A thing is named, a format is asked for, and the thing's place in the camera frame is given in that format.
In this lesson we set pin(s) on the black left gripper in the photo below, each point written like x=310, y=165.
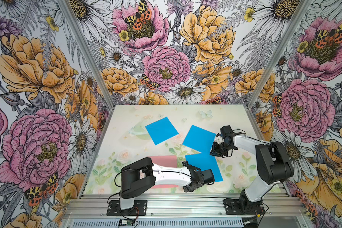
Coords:
x=186, y=188

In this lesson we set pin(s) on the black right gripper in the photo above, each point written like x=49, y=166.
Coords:
x=215, y=151

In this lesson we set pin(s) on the blue paper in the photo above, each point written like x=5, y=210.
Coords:
x=161, y=130
x=205, y=162
x=199, y=139

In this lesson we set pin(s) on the pink paper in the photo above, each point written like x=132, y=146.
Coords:
x=168, y=161

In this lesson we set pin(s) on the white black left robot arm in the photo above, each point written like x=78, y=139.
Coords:
x=142, y=175

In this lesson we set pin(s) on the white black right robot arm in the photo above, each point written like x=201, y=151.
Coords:
x=273, y=166

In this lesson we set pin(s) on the small green circuit board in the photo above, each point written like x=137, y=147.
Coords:
x=125, y=223

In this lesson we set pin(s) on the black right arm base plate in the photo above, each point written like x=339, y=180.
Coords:
x=242, y=206

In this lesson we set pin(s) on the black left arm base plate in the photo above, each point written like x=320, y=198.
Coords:
x=139, y=209

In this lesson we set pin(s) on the aluminium frame post right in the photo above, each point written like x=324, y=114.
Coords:
x=285, y=39

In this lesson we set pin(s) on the aluminium frame post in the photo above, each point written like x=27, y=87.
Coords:
x=81, y=40
x=285, y=39

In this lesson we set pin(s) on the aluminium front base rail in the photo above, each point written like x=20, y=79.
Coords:
x=186, y=205

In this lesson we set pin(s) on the aluminium frame post left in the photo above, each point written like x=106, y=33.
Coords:
x=81, y=40

